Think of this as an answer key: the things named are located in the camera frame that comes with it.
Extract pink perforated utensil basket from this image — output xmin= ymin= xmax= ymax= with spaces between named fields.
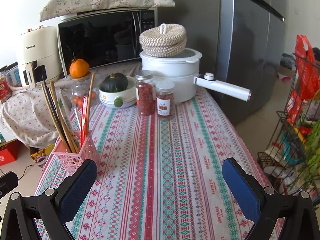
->
xmin=50 ymin=129 xmax=101 ymax=176

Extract black chopstick gold band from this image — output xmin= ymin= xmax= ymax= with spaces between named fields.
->
xmin=42 ymin=75 xmax=71 ymax=153

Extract disposable bamboo chopstick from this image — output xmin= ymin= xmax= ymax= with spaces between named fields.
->
xmin=57 ymin=99 xmax=80 ymax=153

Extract bamboo chopstick three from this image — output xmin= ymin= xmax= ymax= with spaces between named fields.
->
xmin=50 ymin=81 xmax=78 ymax=153

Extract red plastic spoon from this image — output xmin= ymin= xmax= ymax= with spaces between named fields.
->
xmin=80 ymin=96 xmax=88 ymax=146

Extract red gift box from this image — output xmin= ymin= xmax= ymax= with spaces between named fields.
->
xmin=0 ymin=140 xmax=21 ymax=166

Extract yellow cardboard box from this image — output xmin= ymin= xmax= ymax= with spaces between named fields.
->
xmin=29 ymin=144 xmax=55 ymax=168

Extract green long beans bundle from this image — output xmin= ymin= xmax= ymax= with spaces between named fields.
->
xmin=287 ymin=96 xmax=319 ymax=189

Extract floral white cloth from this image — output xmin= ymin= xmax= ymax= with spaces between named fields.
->
xmin=1 ymin=60 xmax=142 ymax=148

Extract red label condiment jar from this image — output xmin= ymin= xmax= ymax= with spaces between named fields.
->
xmin=0 ymin=72 xmax=12 ymax=104

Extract glass jar with tomatoes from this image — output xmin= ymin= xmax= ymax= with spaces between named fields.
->
xmin=72 ymin=72 xmax=101 ymax=108

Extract striped patterned tablecloth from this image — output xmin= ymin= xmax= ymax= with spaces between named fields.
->
xmin=67 ymin=88 xmax=268 ymax=239

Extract cream air fryer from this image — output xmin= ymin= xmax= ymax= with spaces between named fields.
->
xmin=17 ymin=26 xmax=62 ymax=89

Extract orange tangerine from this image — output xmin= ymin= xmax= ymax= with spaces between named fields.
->
xmin=69 ymin=54 xmax=89 ymax=79

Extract white ceramic bowl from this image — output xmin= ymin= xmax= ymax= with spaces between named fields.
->
xmin=99 ymin=76 xmax=136 ymax=109

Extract dark green squash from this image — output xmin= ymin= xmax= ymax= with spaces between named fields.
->
xmin=100 ymin=73 xmax=129 ymax=93

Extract red plastic bag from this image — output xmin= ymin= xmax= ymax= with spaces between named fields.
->
xmin=286 ymin=35 xmax=319 ymax=125

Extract tall goji berry jar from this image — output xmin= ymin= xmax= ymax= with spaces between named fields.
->
xmin=135 ymin=69 xmax=155 ymax=116

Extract short red spice jar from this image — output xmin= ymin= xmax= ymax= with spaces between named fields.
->
xmin=155 ymin=81 xmax=175 ymax=119

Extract black microwave oven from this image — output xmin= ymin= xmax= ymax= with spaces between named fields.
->
xmin=57 ymin=9 xmax=157 ymax=76

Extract white electric pot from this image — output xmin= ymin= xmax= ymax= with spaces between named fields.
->
xmin=140 ymin=48 xmax=251 ymax=103

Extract grey refrigerator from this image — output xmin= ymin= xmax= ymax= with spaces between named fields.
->
xmin=158 ymin=0 xmax=286 ymax=124

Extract woven rattan basket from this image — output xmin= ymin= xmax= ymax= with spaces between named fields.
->
xmin=139 ymin=23 xmax=187 ymax=57

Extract black wire storage rack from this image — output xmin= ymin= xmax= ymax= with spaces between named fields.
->
xmin=257 ymin=52 xmax=320 ymax=196

